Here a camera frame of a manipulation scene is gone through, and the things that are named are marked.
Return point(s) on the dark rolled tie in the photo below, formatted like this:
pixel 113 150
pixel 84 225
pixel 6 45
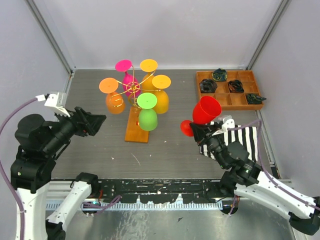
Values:
pixel 235 86
pixel 254 99
pixel 208 86
pixel 220 75

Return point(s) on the green plastic wine glass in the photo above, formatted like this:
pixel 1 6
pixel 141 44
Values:
pixel 147 118

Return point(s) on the black white striped cloth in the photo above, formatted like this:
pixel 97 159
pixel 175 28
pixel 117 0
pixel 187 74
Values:
pixel 247 137

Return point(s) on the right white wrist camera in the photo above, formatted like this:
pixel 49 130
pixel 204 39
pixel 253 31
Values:
pixel 226 122

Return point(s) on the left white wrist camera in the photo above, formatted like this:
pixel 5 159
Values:
pixel 55 101

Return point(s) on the gold wire wine glass rack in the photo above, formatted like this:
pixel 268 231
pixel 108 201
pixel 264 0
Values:
pixel 133 133

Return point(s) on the yellow wine glass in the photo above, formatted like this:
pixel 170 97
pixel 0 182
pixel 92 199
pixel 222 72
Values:
pixel 149 66
pixel 161 82

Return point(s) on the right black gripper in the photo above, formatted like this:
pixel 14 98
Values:
pixel 200 131

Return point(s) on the orange plastic wine glass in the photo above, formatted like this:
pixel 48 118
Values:
pixel 114 101

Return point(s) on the grey slotted cable duct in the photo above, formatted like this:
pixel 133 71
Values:
pixel 176 206

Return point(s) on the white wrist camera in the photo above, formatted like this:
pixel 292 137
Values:
pixel 55 101
pixel 226 122

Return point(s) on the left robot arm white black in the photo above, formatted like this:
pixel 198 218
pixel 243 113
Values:
pixel 41 143

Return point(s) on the magenta plastic wine glass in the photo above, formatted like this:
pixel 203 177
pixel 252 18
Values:
pixel 130 85

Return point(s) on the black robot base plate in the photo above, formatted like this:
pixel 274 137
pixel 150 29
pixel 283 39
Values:
pixel 156 191

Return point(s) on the wooden compartment tray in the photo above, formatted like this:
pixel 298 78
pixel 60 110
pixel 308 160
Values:
pixel 231 101

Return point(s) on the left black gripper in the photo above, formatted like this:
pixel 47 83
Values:
pixel 85 121

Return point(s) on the dark rolled tie top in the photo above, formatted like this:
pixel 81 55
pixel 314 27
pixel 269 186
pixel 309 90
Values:
pixel 220 75

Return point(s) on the dark rolled tie right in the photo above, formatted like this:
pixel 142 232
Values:
pixel 254 99

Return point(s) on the dark rolled tie middle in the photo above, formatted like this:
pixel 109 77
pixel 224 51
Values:
pixel 235 86

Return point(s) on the red plastic wine glass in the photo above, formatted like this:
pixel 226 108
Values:
pixel 203 113

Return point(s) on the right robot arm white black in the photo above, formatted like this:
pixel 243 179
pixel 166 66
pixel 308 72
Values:
pixel 249 179

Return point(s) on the dark rolled tie left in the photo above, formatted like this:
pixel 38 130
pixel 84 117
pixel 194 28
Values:
pixel 208 86

